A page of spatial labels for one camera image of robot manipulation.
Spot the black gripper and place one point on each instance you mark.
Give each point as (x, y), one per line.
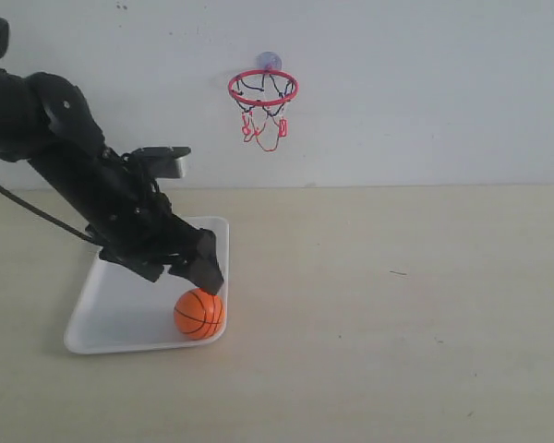
(139, 231)

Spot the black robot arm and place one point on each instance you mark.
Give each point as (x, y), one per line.
(46, 121)

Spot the white rectangular plastic tray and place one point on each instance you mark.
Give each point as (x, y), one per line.
(119, 312)

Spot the small orange basketball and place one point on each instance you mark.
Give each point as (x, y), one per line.
(199, 315)

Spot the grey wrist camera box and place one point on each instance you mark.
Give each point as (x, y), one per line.
(163, 162)

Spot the clear suction cup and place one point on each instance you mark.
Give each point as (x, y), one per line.
(269, 61)

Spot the red mini basketball hoop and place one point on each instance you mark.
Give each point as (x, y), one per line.
(263, 96)

